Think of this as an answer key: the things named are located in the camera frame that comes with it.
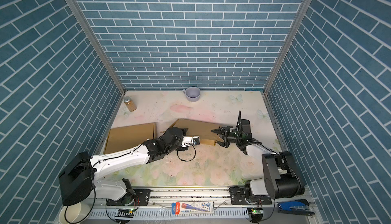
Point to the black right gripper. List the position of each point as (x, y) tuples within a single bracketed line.
[(221, 131)]

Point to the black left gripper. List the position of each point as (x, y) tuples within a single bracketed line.
[(183, 131)]

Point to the brown cardboard box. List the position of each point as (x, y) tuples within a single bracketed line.
[(201, 129), (123, 138)]

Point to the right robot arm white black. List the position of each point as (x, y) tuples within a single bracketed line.
[(281, 177)]

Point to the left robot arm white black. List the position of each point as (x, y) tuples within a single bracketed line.
[(85, 176)]

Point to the lavender ceramic mug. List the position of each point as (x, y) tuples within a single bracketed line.
[(192, 94)]

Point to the glass spice jar silver lid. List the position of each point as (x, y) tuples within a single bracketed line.
[(129, 104)]

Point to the blue red white packet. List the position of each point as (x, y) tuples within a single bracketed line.
[(201, 207)]

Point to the blue black stapler tool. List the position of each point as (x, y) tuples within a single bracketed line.
[(296, 207)]

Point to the white ceramic bowl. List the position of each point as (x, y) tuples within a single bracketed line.
[(74, 213)]

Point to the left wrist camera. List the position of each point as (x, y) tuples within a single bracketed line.
[(190, 141)]

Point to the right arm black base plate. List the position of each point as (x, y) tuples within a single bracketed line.
[(243, 196)]

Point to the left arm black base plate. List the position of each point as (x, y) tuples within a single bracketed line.
[(139, 198)]

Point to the aluminium front rail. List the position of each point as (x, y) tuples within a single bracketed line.
[(159, 210)]

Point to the aluminium corner post right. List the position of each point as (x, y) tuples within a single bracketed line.
[(291, 34)]

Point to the aluminium corner post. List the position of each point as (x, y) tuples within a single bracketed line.
[(291, 34), (81, 19)]

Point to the aluminium corner post left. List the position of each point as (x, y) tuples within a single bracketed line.
[(81, 19)]

